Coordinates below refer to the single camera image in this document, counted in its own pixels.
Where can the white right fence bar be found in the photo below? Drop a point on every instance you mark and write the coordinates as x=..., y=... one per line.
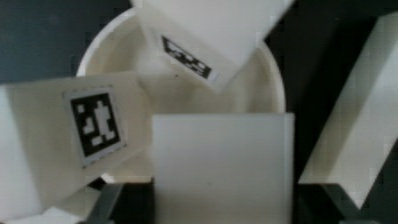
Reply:
x=360, y=132

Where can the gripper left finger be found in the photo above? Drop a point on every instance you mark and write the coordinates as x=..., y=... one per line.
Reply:
x=125, y=205

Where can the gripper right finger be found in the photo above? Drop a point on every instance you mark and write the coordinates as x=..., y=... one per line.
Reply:
x=326, y=206

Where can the white round stool seat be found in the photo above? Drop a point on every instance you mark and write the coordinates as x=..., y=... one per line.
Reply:
x=253, y=96

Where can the white stool leg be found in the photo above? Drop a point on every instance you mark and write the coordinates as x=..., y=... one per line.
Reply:
x=75, y=128
x=223, y=158
x=205, y=34

